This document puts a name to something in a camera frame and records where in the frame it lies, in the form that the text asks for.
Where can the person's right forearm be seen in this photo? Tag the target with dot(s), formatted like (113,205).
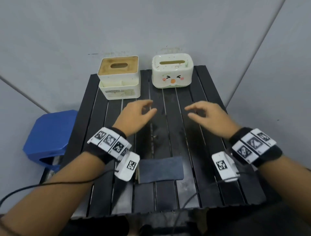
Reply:
(289,182)

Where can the person's left hand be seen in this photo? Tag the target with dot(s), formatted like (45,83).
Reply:
(131,116)

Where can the person's left forearm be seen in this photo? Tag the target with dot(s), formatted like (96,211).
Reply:
(55,194)

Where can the blue plastic stool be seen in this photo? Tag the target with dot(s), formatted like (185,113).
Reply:
(48,136)

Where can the white tissue box wooden lid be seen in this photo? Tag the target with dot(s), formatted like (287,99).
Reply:
(119,77)

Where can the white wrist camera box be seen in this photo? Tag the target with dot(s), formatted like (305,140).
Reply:
(224,167)
(127,167)

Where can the black wristband with marker tags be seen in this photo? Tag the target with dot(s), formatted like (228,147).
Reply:
(255,145)
(109,142)

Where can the person's right hand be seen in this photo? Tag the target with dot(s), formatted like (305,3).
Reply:
(213,119)

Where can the white tissue box cartoon face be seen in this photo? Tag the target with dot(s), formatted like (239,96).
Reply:
(172,73)

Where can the person's left thumb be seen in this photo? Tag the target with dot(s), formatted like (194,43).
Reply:
(150,114)

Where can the dark grey rectangular cloth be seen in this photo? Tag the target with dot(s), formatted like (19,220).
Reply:
(161,169)

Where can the person's right thumb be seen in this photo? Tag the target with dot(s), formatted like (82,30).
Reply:
(195,119)

